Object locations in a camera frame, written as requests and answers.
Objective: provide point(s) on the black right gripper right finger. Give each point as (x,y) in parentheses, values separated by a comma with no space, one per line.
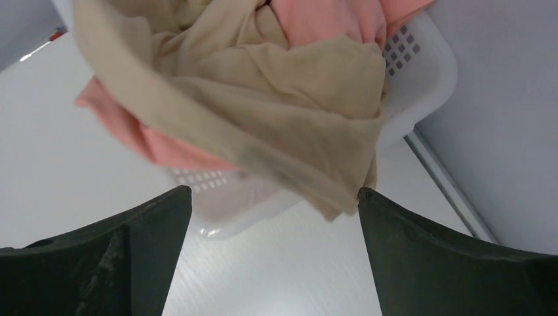
(421,267)

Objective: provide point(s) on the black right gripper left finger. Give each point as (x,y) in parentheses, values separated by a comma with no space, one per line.
(122,265)

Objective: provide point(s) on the beige t-shirt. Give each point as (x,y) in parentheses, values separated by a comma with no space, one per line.
(224,79)

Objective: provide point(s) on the white plastic laundry basket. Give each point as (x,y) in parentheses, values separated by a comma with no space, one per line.
(415,86)

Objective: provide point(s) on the pink t-shirt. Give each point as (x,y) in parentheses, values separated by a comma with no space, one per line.
(303,22)

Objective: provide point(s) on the aluminium table edge rail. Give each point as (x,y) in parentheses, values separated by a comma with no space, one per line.
(449,188)

